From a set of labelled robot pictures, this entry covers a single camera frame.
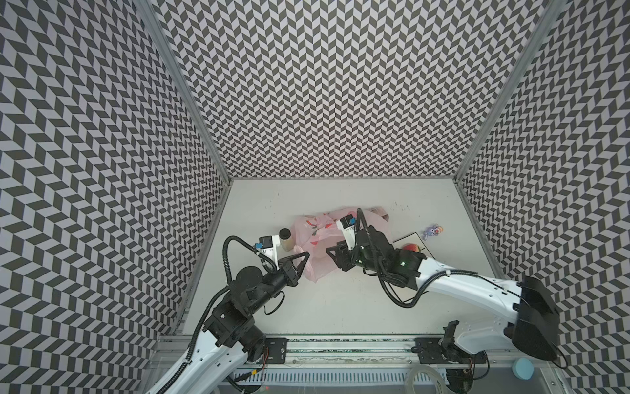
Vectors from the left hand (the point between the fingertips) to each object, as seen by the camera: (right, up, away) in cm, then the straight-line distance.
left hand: (310, 257), depth 68 cm
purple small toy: (+46, +4, +28) cm, 54 cm away
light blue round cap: (+60, -31, 0) cm, 68 cm away
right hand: (+7, -1, +7) cm, 9 cm away
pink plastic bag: (0, +4, +16) cm, 17 cm away
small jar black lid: (-10, +2, +19) cm, 21 cm away
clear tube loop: (+34, -31, -2) cm, 46 cm away
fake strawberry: (+37, -2, +23) cm, 43 cm away
